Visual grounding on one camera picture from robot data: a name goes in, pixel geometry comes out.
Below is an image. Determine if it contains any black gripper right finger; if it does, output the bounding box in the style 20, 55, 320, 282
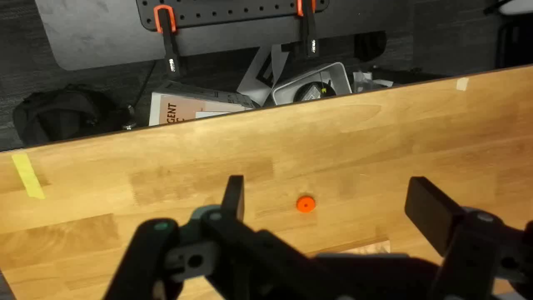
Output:
405, 177, 533, 300

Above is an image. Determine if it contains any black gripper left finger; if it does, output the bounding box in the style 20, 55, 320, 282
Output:
104, 175, 333, 300

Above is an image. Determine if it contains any orange ring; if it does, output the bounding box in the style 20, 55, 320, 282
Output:
295, 193, 318, 215

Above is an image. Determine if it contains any white orange printed box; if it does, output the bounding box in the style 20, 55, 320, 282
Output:
149, 92, 245, 127

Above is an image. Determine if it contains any white tape piece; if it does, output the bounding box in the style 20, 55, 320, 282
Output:
455, 77, 470, 92

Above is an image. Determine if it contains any yellow tape strip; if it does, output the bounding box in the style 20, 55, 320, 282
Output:
12, 153, 45, 200

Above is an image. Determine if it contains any black backpack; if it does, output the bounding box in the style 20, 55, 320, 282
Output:
12, 85, 129, 147

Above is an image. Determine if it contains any orange black clamp left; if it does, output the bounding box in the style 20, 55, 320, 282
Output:
154, 3, 180, 77

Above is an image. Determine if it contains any orange black clamp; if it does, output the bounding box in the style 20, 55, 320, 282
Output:
295, 0, 318, 58
154, 3, 180, 77

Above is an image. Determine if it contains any grey mat on floor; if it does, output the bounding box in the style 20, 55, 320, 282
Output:
35, 0, 413, 70

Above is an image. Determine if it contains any orange black clamp right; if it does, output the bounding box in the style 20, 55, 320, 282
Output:
295, 0, 318, 58

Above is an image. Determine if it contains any black perforated mount plate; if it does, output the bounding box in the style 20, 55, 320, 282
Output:
135, 0, 303, 32

